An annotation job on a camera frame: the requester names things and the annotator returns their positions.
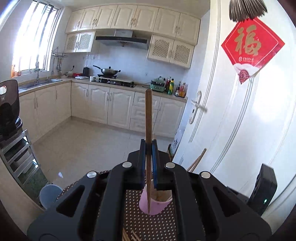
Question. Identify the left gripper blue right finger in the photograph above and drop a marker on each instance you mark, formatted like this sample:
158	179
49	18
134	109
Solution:
170	176

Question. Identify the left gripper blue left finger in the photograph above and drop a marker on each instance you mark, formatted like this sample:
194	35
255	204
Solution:
128	175

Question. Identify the kitchen window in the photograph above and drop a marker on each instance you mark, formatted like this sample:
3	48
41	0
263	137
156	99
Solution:
34	40

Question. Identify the pink cylindrical utensil holder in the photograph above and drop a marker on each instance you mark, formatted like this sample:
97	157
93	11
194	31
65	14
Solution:
159	200

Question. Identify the brown polka dot tablecloth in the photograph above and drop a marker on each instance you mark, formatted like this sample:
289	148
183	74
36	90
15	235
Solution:
148	227

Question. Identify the cream lower cabinets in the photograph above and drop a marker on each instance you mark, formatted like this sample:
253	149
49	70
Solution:
48	105

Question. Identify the cream cabinets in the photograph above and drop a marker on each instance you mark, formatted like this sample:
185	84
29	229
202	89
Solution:
48	105
173	35

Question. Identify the white door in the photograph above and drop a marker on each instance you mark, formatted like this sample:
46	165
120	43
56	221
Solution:
246	124

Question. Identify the light blue stool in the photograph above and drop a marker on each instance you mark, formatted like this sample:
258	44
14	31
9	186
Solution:
49	194

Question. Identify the dark sauce bottle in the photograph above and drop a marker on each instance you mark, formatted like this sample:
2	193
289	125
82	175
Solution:
177	89

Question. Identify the red label bottle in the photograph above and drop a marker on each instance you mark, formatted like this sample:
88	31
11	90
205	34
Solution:
183	90

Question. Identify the green yellow bottle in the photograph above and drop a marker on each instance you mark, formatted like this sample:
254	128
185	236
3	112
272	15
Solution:
171	87

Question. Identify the green countertop appliance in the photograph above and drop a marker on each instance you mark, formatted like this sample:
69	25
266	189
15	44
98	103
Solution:
158	84

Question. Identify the gas stove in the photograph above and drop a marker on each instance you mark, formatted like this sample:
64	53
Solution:
113	80

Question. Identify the wok with lid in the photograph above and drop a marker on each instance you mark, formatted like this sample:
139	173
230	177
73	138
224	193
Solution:
107	71

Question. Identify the metal storage rack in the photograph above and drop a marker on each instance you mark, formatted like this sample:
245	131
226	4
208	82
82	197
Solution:
19	158

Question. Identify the black electric kettle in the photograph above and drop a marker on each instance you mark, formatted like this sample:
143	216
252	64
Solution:
86	71

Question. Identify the black rice cooker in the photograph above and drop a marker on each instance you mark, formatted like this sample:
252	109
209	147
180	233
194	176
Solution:
10	121

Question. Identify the black range hood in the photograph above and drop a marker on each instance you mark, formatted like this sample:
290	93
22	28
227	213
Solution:
124	38

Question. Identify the sink faucet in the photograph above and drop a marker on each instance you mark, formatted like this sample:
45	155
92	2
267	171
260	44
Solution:
37	70

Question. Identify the cream upper cabinets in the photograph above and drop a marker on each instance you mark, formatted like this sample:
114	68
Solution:
173	35

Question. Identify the red fu character decoration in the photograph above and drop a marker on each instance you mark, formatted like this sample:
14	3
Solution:
250	46

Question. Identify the grey feather fan ornament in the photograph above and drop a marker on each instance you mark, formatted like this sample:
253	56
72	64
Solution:
241	10

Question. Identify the silver door handle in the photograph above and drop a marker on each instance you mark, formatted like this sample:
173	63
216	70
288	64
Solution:
196	106

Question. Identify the wall utensil rack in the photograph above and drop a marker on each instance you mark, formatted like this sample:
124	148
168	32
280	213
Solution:
57	61

